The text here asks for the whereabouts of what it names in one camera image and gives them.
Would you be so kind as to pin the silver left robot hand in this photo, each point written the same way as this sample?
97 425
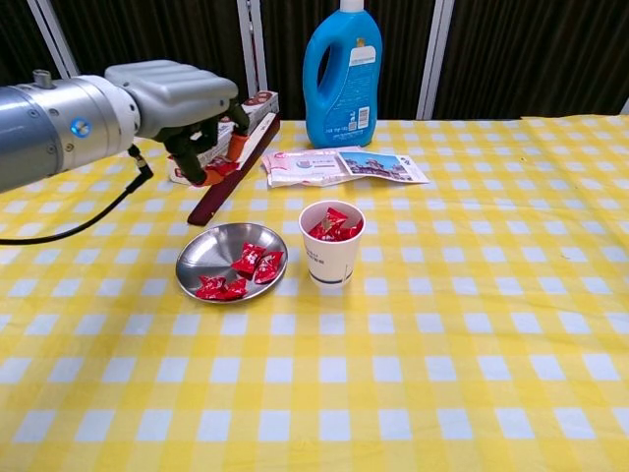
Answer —
177 93

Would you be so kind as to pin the round steel plate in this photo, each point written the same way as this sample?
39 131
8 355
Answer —
211 251

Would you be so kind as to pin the black pleated curtain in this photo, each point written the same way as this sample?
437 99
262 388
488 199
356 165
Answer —
147 29

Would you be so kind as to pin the white red cling film box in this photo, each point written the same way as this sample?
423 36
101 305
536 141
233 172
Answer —
263 105

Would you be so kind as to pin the dark red folded fan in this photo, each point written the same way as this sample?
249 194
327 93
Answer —
221 196

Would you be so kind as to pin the pink wet wipes pack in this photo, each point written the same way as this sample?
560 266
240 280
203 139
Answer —
300 167

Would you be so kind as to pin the blue detergent bottle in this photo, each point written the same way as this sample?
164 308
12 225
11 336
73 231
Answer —
344 98

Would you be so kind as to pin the building photo postcard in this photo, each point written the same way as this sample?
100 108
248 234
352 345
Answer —
378 167

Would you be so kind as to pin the white paper cup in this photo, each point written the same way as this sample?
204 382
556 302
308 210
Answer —
329 265

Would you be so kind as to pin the yellow white checkered tablecloth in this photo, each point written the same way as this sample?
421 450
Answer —
442 344

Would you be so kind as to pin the grey metal frame post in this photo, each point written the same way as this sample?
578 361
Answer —
625 105
250 39
49 34
435 59

